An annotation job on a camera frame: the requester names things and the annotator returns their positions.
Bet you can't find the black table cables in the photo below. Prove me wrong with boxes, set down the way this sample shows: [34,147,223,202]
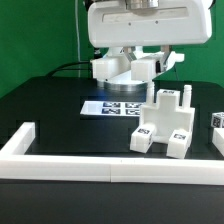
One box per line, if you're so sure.
[45,60,98,78]

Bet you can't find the black corrugated hose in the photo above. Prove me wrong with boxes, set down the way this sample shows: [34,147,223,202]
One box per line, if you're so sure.
[93,46,103,63]

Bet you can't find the white thin cable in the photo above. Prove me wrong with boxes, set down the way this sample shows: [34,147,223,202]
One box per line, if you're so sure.
[75,0,82,78]

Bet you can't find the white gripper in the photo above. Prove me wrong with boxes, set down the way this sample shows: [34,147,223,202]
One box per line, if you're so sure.
[88,0,212,72]

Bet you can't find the white sheet with tags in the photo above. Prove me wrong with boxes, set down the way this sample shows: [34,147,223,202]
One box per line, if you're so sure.
[80,101,142,117]

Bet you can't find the white tagged cube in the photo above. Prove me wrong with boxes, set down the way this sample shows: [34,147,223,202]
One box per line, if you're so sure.
[211,112,224,128]

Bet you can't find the white chair back frame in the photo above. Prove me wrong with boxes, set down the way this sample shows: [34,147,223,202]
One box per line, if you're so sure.
[92,51,185,81]

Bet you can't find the white U-shaped fence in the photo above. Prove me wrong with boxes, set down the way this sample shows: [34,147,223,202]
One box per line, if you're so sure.
[0,122,224,186]

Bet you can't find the white chair seat part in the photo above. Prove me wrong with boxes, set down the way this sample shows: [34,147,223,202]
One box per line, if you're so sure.
[139,82,195,144]

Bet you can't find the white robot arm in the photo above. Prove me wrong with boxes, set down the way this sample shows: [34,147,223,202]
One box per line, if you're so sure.
[88,0,214,91]

